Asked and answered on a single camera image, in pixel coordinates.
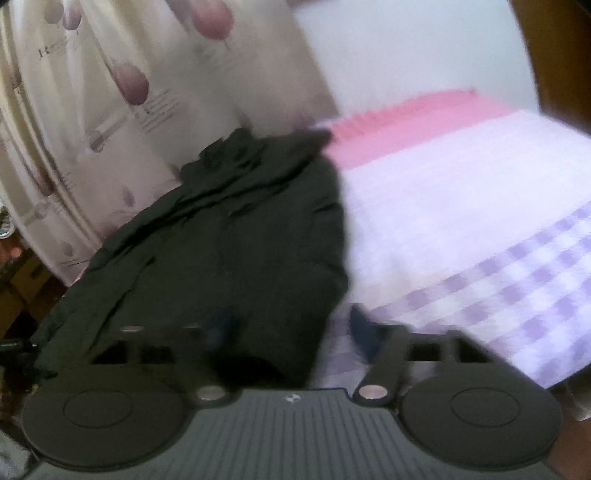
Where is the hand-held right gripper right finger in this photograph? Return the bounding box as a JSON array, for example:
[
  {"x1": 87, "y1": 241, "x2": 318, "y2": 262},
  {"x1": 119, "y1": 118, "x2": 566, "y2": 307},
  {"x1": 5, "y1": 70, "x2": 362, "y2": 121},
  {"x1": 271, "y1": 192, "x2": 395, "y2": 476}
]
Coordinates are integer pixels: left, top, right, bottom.
[{"x1": 348, "y1": 305, "x2": 493, "y2": 409}]

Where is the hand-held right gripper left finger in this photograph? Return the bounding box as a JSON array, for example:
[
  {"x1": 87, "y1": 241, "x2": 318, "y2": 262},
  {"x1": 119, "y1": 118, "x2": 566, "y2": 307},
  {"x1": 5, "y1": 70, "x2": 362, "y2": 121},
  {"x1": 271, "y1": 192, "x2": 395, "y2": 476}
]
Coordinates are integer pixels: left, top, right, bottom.
[{"x1": 92, "y1": 318, "x2": 235, "y2": 407}]

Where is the black jacket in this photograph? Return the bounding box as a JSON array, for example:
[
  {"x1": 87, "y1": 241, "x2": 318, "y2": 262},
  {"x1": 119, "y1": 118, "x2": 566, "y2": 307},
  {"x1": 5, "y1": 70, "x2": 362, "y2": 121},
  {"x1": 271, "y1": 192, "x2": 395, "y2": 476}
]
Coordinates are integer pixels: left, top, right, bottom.
[{"x1": 34, "y1": 127, "x2": 350, "y2": 389}]

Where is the purple checked bed sheet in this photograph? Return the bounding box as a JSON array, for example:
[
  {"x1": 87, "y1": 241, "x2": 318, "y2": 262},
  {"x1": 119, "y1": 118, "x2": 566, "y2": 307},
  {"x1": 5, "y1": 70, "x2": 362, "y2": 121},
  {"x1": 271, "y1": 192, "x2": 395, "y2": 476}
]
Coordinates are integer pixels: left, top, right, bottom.
[{"x1": 318, "y1": 108, "x2": 591, "y2": 391}]

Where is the brown cardboard box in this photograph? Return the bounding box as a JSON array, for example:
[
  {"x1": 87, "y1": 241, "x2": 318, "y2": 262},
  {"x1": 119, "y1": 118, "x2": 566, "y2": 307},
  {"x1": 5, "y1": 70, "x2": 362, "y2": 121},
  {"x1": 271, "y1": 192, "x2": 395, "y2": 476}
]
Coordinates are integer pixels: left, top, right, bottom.
[{"x1": 0, "y1": 256, "x2": 63, "y2": 335}]

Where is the pink blanket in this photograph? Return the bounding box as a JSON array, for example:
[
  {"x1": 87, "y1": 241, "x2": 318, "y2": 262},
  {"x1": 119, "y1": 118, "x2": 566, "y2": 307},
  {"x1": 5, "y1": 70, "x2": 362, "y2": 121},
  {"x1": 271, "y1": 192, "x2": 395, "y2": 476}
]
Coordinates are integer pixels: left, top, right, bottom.
[{"x1": 323, "y1": 89, "x2": 514, "y2": 168}]

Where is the cream tulip print curtain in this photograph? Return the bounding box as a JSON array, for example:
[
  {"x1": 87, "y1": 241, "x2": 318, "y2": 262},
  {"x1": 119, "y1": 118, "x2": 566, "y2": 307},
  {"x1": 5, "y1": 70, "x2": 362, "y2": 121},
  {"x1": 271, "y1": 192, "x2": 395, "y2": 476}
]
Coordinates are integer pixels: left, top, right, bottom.
[{"x1": 0, "y1": 0, "x2": 341, "y2": 288}]

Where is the brown wooden wardrobe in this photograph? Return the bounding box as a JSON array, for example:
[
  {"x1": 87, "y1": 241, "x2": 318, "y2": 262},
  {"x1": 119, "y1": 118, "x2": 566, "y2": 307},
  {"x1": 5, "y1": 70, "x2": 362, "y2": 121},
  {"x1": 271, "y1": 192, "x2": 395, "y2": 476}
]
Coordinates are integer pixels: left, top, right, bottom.
[{"x1": 509, "y1": 0, "x2": 591, "y2": 131}]

